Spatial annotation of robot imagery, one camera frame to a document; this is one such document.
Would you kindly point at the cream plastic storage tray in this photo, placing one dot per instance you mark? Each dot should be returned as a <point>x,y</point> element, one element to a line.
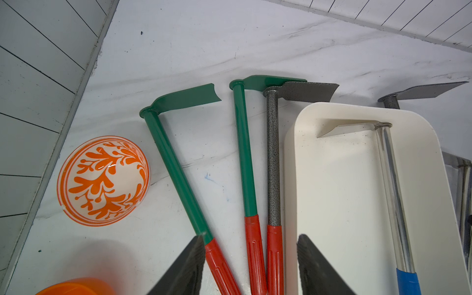
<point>334,194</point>

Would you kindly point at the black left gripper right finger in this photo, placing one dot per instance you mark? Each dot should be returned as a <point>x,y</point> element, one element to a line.
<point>318,276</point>

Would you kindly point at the grey speckled hoe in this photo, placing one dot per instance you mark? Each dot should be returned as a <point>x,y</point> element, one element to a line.
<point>391,100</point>
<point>296,91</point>

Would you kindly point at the orange plastic cup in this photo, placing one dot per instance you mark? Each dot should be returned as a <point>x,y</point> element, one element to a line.
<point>80,286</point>

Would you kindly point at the green hoe red handle inner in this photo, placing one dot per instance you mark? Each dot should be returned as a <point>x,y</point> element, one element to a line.
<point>254,242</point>

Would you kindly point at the green hoe red handle outer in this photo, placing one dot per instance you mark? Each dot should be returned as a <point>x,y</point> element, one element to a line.
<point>179,100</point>

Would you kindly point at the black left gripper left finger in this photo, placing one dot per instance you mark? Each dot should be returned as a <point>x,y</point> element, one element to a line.
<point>184,277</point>

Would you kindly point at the orange patterned white bowl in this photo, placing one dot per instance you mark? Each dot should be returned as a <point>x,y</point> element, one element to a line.
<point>103,181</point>

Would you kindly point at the green hoe red handle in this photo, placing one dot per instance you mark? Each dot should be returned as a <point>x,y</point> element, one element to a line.
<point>179,100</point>
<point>254,242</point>

